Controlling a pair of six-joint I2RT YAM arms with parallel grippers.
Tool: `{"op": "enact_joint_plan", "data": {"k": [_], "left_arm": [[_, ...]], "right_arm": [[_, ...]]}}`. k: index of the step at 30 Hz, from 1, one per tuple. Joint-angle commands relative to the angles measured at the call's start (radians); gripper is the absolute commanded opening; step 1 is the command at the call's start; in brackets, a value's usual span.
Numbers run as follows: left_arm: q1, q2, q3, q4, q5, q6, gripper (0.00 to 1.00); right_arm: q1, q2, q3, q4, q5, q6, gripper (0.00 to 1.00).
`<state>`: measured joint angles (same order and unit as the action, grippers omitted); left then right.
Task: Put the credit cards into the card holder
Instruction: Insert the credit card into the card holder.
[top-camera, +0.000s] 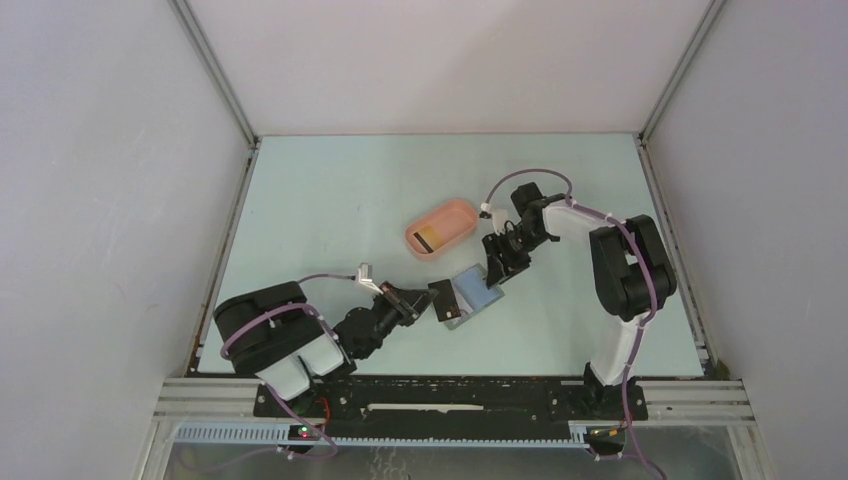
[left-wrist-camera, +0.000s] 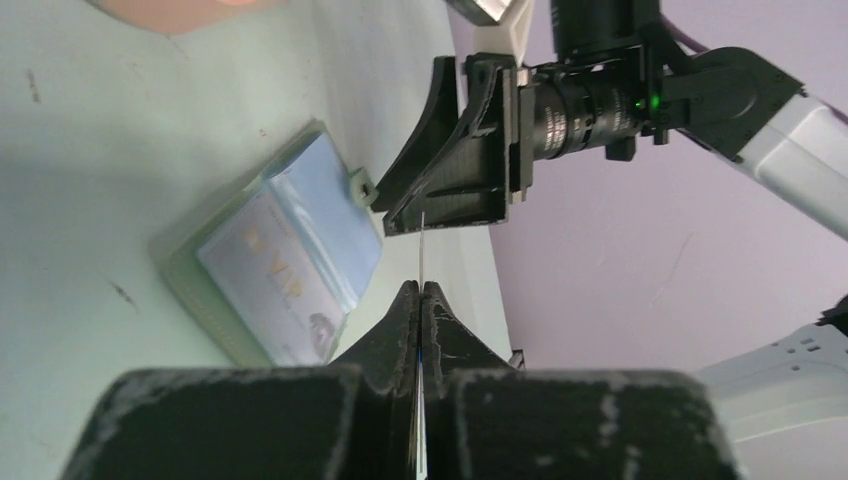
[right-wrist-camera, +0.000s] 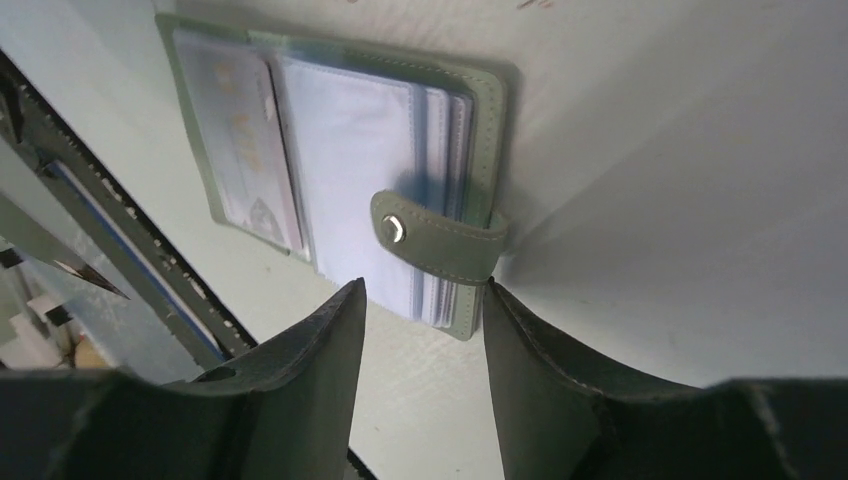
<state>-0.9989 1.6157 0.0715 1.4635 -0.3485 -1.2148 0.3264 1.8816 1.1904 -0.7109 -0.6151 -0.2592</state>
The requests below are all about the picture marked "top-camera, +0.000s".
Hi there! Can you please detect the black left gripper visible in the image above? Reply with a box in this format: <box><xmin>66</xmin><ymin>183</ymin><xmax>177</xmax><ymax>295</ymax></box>
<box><xmin>358</xmin><ymin>280</ymin><xmax>438</xmax><ymax>359</ymax></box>

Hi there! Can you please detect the gold striped credit card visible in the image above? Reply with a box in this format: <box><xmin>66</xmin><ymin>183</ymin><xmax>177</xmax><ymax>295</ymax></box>
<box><xmin>413</xmin><ymin>225</ymin><xmax>443</xmax><ymax>254</ymax></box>

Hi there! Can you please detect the right controller board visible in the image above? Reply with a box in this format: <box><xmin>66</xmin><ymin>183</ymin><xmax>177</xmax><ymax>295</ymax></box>
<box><xmin>586</xmin><ymin>426</ymin><xmax>627</xmax><ymax>441</ymax></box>

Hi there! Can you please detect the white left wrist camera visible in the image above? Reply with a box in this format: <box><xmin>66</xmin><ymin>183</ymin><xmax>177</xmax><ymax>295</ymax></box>
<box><xmin>355</xmin><ymin>262</ymin><xmax>382</xmax><ymax>295</ymax></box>

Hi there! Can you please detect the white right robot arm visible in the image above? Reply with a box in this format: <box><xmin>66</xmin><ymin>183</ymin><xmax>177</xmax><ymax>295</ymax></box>
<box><xmin>480</xmin><ymin>183</ymin><xmax>677</xmax><ymax>418</ymax></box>

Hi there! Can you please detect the aluminium frame rail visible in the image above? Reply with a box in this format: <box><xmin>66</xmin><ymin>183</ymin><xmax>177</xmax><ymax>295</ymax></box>
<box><xmin>136</xmin><ymin>375</ymin><xmax>767</xmax><ymax>479</ymax></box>

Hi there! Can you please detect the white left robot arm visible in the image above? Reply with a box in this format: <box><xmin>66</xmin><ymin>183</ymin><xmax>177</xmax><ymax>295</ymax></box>
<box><xmin>213</xmin><ymin>281</ymin><xmax>438</xmax><ymax>417</ymax></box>

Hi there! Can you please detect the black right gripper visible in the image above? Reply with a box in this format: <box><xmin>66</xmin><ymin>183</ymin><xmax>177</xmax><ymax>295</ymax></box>
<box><xmin>481</xmin><ymin>224</ymin><xmax>551</xmax><ymax>289</ymax></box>

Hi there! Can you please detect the left controller board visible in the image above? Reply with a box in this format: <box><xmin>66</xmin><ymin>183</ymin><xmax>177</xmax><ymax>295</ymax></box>
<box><xmin>287</xmin><ymin>425</ymin><xmax>324</xmax><ymax>442</ymax></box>

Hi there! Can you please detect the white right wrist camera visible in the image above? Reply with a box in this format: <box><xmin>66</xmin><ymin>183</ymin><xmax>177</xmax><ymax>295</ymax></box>
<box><xmin>479</xmin><ymin>202</ymin><xmax>509</xmax><ymax>235</ymax></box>

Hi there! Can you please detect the pink oval tray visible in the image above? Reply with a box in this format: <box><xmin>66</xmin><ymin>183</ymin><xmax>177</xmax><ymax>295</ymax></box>
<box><xmin>404</xmin><ymin>198</ymin><xmax>479</xmax><ymax>261</ymax></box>

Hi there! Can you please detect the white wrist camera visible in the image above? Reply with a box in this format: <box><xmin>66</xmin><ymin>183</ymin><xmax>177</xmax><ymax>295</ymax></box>
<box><xmin>479</xmin><ymin>202</ymin><xmax>509</xmax><ymax>235</ymax></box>
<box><xmin>355</xmin><ymin>262</ymin><xmax>382</xmax><ymax>295</ymax></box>

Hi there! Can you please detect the controller board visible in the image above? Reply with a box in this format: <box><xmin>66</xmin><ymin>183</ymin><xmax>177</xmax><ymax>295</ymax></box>
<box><xmin>287</xmin><ymin>425</ymin><xmax>324</xmax><ymax>442</ymax></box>
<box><xmin>586</xmin><ymin>426</ymin><xmax>627</xmax><ymax>441</ymax></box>

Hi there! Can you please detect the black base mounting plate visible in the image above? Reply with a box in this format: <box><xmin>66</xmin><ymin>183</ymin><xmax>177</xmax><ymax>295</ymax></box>
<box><xmin>253</xmin><ymin>375</ymin><xmax>649</xmax><ymax>441</ymax></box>

